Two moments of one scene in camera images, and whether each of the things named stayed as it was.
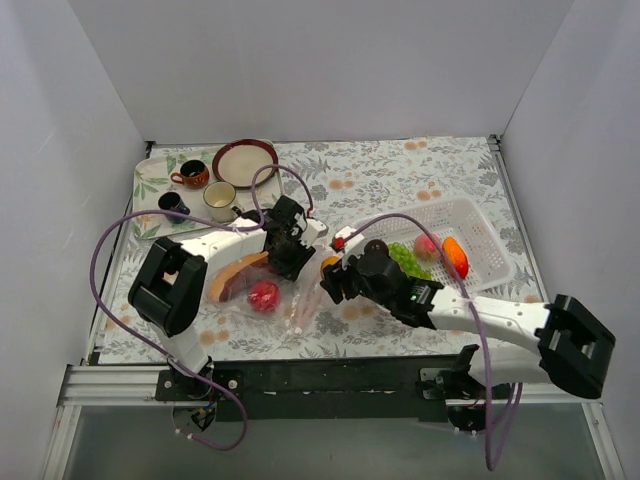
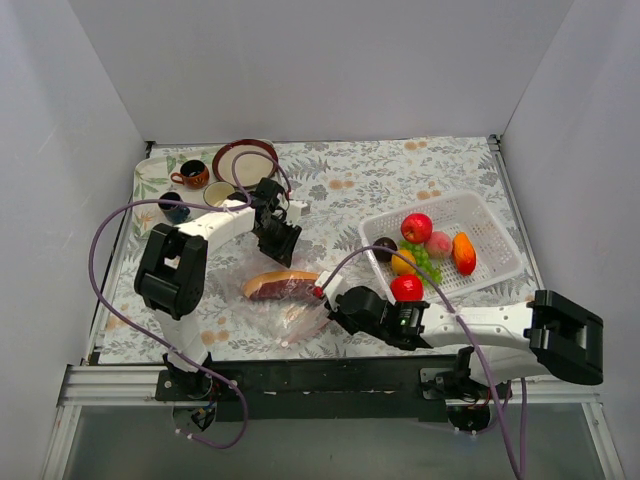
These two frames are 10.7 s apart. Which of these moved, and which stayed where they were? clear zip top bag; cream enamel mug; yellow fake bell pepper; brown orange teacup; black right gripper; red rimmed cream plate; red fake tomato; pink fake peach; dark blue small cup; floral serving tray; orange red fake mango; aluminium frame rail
Moved: pink fake peach; clear zip top bag; black right gripper; yellow fake bell pepper; red fake tomato; orange red fake mango
Stayed: red rimmed cream plate; dark blue small cup; cream enamel mug; aluminium frame rail; floral serving tray; brown orange teacup
